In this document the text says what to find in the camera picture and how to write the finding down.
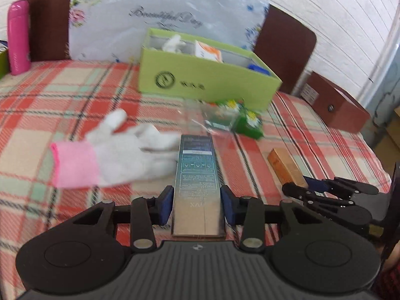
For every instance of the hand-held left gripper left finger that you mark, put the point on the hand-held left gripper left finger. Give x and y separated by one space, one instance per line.
167 204

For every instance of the orange and white medicine box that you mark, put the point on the orange and white medicine box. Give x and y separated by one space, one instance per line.
206 51

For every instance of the floral print bedding package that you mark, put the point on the floral print bedding package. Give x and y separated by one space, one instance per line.
125 31

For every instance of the brown cardboard box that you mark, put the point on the brown cardboard box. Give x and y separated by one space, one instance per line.
343 112

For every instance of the white glove with pink cuff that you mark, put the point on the white glove with pink cuff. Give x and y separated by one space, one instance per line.
172 43
125 156

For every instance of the blue medicine box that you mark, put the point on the blue medicine box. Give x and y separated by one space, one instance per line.
257 68

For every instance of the white wall pipe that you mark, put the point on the white wall pipe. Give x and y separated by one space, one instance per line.
381 53

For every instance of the pink bottle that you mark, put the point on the pink bottle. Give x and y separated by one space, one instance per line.
18 37

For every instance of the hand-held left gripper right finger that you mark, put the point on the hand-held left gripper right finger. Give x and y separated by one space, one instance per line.
226 204

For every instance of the light green cardboard box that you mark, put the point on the light green cardboard box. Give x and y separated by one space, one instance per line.
203 81

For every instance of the person's right forearm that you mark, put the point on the person's right forearm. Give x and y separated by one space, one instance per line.
392 256

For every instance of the tall gold cosmetic box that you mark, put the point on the tall gold cosmetic box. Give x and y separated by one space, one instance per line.
197 193

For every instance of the small gold box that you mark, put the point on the small gold box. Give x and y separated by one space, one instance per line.
284 165

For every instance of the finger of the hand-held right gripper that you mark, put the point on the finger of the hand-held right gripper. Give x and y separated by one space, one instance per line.
315 184
297 190

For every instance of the tan cardboard boxes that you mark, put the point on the tan cardboard boxes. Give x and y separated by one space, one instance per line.
390 131

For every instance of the green container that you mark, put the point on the green container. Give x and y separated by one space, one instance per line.
3 65

